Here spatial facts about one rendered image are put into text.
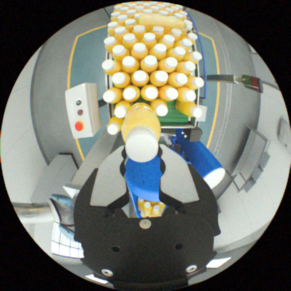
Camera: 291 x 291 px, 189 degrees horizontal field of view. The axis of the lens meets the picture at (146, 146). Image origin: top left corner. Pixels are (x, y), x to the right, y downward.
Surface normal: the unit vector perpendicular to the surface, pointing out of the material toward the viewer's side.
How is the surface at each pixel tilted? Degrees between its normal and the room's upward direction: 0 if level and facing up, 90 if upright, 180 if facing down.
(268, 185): 90
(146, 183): 90
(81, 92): 0
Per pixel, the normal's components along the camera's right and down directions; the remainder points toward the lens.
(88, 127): 0.05, 0.52
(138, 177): -0.02, -0.85
